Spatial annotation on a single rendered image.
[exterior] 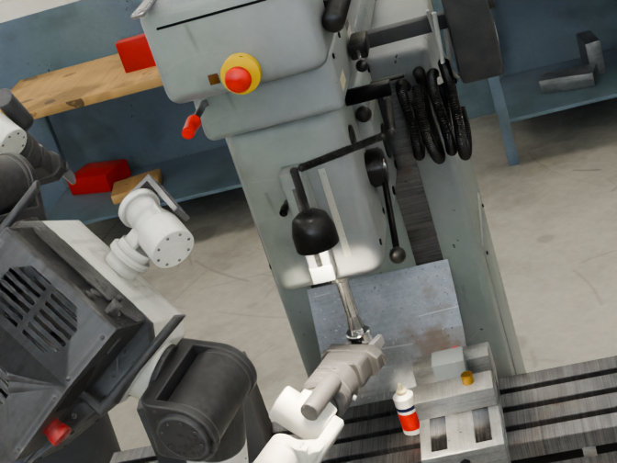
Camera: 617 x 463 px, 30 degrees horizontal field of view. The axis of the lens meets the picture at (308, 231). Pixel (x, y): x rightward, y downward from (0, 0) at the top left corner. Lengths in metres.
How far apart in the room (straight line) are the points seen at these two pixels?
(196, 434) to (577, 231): 3.52
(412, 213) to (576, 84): 3.41
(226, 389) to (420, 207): 0.97
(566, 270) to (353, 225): 2.74
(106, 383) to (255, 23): 0.57
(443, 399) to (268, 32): 0.79
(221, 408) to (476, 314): 1.11
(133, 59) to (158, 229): 4.34
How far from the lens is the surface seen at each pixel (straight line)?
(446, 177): 2.43
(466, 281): 2.54
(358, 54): 2.00
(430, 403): 2.15
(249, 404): 2.27
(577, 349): 4.15
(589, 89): 5.79
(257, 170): 1.95
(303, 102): 1.86
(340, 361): 2.11
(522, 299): 4.52
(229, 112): 1.88
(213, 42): 1.75
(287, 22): 1.72
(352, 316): 2.15
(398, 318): 2.53
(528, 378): 2.34
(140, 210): 1.65
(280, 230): 1.99
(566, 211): 5.12
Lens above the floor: 2.20
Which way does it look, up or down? 23 degrees down
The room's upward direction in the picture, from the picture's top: 18 degrees counter-clockwise
